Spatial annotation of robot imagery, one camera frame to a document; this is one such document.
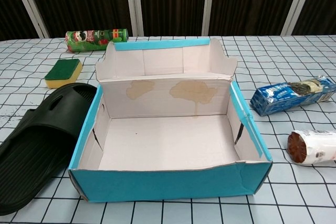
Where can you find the white and teal shoebox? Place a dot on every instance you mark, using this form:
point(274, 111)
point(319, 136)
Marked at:
point(170, 182)

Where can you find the black rubber slipper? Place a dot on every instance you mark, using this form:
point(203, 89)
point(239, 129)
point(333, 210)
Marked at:
point(39, 142)

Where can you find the green Pringles can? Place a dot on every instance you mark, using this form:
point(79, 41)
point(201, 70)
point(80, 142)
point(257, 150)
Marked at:
point(94, 40)

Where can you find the green and yellow sponge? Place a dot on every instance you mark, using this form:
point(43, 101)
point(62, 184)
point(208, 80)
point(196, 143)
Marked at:
point(61, 70)

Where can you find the blue Oreo cookie pack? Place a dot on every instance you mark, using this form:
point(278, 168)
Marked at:
point(278, 98)

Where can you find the checkered light blue tablecloth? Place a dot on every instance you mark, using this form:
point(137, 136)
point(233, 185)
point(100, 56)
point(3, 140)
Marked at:
point(183, 213)

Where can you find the white-label brown drink bottle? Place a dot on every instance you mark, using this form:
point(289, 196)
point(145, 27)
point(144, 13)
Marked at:
point(315, 146)

